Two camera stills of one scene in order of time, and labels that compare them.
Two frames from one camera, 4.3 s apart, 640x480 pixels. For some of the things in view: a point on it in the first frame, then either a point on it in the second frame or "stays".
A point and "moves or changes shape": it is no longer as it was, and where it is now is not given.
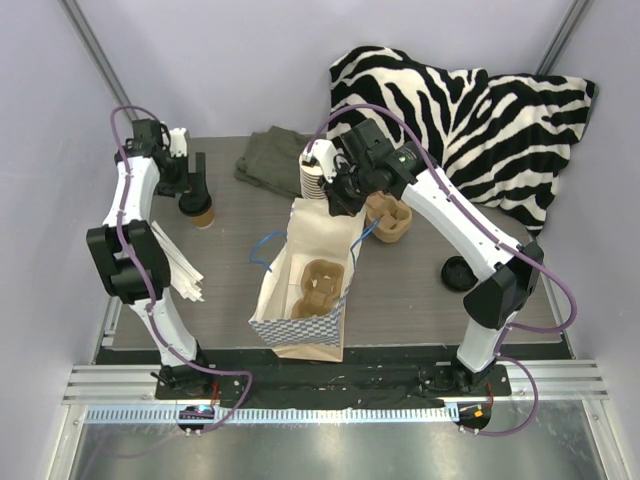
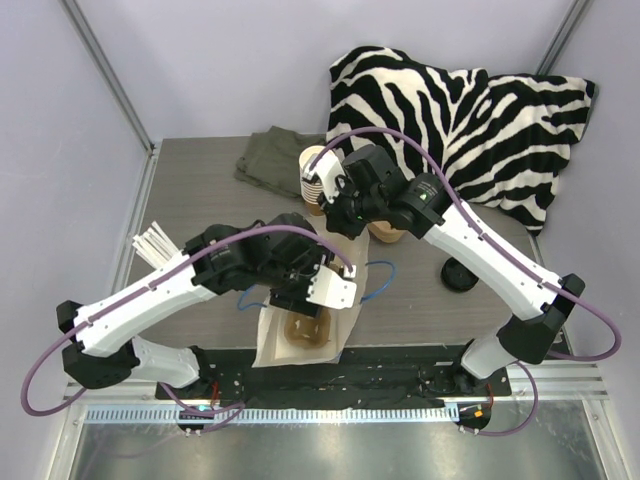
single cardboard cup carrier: x=321 y=284 moves or changes shape
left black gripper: x=189 y=181 → x=293 y=304
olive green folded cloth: x=272 y=159 stays
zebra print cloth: x=502 y=136 stays
